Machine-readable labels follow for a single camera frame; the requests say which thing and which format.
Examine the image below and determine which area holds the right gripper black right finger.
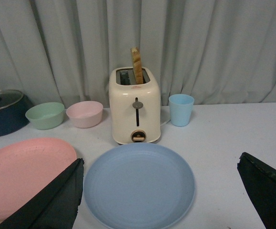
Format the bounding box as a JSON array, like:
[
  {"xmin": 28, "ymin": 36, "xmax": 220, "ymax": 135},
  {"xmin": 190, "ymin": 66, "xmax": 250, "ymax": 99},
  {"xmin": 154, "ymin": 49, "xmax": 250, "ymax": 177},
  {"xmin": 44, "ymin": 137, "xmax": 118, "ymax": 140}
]
[{"xmin": 237, "ymin": 152, "xmax": 276, "ymax": 229}]

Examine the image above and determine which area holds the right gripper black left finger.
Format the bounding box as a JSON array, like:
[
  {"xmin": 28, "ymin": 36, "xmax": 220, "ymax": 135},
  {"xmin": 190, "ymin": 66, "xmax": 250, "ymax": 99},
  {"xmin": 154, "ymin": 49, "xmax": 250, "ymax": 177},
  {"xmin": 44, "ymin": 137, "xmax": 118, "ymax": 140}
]
[{"xmin": 0, "ymin": 158, "xmax": 84, "ymax": 229}]

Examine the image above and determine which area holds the pink plate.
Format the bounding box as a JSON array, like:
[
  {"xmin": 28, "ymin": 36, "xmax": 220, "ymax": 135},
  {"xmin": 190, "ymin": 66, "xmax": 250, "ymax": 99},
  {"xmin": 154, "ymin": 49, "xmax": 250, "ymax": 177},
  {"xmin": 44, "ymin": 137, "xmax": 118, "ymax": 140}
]
[{"xmin": 0, "ymin": 137, "xmax": 77, "ymax": 221}]

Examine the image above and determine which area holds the blue plate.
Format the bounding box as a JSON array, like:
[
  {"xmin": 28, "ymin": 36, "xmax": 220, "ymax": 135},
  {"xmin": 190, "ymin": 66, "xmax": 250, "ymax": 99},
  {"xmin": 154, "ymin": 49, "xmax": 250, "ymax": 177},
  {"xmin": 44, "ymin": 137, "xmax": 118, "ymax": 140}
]
[{"xmin": 83, "ymin": 143, "xmax": 195, "ymax": 229}]

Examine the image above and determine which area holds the green bowl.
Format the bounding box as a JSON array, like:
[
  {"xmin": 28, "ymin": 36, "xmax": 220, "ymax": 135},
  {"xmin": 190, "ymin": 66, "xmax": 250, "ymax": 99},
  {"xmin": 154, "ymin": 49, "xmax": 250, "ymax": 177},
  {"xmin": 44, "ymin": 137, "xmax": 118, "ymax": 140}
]
[{"xmin": 25, "ymin": 102, "xmax": 65, "ymax": 130}]

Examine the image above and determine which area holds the pink bowl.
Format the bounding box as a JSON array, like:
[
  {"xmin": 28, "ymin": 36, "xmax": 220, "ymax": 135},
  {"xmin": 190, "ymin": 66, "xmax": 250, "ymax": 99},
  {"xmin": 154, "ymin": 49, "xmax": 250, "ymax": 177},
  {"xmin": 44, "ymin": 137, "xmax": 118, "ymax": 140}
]
[{"xmin": 66, "ymin": 101, "xmax": 103, "ymax": 128}]

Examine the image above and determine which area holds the dark blue saucepan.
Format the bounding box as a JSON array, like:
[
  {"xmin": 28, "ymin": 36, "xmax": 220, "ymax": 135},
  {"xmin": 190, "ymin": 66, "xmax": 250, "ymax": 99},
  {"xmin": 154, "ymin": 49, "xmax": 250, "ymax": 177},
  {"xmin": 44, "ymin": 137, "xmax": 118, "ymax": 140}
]
[{"xmin": 0, "ymin": 94, "xmax": 33, "ymax": 136}]

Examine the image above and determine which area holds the light blue cup right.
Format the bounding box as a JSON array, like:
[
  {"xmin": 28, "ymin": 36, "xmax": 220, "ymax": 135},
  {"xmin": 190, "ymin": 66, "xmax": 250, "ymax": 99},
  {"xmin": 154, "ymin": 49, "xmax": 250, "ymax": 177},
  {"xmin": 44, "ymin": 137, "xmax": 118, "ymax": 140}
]
[{"xmin": 169, "ymin": 94, "xmax": 194, "ymax": 127}]

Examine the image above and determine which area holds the cream toaster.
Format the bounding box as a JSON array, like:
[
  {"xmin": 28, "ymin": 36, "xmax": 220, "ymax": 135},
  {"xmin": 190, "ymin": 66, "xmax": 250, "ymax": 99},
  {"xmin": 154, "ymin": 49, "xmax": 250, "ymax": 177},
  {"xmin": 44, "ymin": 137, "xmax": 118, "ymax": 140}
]
[{"xmin": 109, "ymin": 67, "xmax": 170, "ymax": 145}]

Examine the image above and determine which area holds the grey curtain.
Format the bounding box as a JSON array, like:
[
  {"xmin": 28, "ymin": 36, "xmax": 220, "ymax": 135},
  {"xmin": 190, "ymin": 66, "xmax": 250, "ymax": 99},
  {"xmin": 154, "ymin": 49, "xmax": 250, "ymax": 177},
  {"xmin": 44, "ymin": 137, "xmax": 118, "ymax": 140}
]
[{"xmin": 0, "ymin": 0, "xmax": 276, "ymax": 106}]

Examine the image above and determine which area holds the toast slice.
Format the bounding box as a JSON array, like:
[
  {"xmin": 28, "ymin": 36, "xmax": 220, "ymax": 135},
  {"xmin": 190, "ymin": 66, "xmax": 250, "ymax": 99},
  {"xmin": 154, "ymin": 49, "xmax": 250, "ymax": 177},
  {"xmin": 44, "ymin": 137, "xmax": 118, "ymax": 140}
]
[{"xmin": 131, "ymin": 47, "xmax": 143, "ymax": 84}]

